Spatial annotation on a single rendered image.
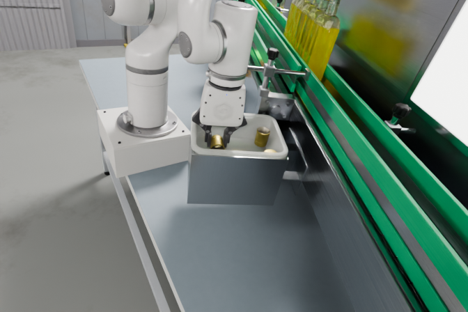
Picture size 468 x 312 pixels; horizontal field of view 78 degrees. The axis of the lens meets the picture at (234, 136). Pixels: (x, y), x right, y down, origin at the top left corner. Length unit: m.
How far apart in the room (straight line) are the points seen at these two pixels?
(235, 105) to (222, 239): 0.35
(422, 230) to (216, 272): 0.46
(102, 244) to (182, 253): 0.99
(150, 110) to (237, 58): 0.39
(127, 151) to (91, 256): 0.90
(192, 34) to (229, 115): 0.21
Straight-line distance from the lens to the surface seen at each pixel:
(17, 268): 1.76
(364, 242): 0.54
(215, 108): 0.66
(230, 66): 0.60
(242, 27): 0.58
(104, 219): 1.82
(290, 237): 0.85
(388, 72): 0.80
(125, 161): 0.91
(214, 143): 0.71
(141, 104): 0.89
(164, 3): 0.82
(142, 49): 0.84
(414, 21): 0.78
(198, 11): 0.54
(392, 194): 0.51
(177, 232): 0.80
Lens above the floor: 1.40
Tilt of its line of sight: 35 degrees down
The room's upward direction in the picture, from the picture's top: 11 degrees clockwise
